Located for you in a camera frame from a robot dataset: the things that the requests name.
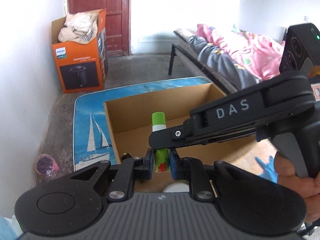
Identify white vitamin bottle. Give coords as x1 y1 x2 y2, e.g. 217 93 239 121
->
163 182 189 193

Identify green glue stick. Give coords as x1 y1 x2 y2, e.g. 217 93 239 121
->
151 112 170 173

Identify person's right hand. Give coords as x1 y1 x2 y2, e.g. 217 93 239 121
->
274 152 320 223

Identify brown cardboard box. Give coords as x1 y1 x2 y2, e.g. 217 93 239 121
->
103 82 279 194

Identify pink bag on floor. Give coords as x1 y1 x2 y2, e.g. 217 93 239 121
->
35 154 60 178

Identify orange Philips box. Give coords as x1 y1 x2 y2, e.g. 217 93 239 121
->
52 16 107 93

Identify beige clothes in box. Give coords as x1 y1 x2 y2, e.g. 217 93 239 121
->
57 12 98 44

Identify red wooden door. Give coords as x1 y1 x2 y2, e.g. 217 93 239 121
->
68 0 131 56

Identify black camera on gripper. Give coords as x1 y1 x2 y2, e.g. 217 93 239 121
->
279 23 319 78

